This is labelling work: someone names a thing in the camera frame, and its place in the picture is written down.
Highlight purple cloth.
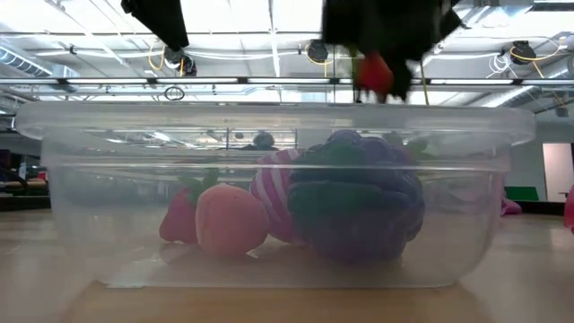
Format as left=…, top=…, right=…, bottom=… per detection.
left=500, top=196, right=524, bottom=216

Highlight small pink peach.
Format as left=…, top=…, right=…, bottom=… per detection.
left=195, top=183, right=270, bottom=258

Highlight purple grape bunch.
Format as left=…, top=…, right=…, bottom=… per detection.
left=286, top=129, right=426, bottom=264

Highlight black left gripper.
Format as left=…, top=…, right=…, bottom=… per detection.
left=119, top=0, right=191, bottom=52

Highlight green board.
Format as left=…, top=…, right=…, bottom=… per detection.
left=504, top=186, right=540, bottom=202

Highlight clear plastic tupperware container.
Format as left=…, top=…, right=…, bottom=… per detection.
left=15, top=101, right=537, bottom=289

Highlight small red strawberry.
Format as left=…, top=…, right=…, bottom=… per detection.
left=159, top=172, right=221, bottom=246
left=356, top=51, right=396, bottom=96

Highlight person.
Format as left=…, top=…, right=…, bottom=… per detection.
left=241, top=131, right=282, bottom=152

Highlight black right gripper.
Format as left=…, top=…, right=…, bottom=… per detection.
left=321, top=0, right=464, bottom=102

